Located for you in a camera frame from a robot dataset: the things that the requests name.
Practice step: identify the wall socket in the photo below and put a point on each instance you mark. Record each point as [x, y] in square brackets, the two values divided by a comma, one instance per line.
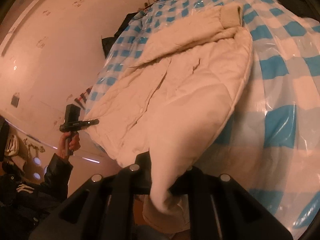
[15, 100]

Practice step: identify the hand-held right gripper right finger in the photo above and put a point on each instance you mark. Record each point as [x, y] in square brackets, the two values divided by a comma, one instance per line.
[200, 180]

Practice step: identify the beige bag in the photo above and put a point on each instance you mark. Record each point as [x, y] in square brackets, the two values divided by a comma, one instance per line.
[12, 145]

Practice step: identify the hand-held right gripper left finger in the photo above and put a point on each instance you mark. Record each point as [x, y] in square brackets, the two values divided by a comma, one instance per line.
[142, 170]

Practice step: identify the person's black jacket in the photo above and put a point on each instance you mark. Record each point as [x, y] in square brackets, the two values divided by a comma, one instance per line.
[20, 205]

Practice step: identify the blue checkered plastic sheet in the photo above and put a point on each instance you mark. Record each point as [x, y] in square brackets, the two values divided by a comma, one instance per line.
[275, 92]

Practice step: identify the person's left hand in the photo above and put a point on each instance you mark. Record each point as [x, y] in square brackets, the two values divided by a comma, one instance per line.
[75, 143]

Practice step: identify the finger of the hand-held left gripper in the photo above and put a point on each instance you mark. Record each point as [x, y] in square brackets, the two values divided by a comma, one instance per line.
[91, 122]

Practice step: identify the white quilted jacket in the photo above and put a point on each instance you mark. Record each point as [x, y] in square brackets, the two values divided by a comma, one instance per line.
[187, 80]

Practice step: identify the person's left forearm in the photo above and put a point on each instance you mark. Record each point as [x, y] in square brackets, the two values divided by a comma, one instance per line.
[58, 175]

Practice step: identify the striped cloth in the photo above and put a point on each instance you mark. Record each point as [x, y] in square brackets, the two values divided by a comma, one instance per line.
[83, 97]

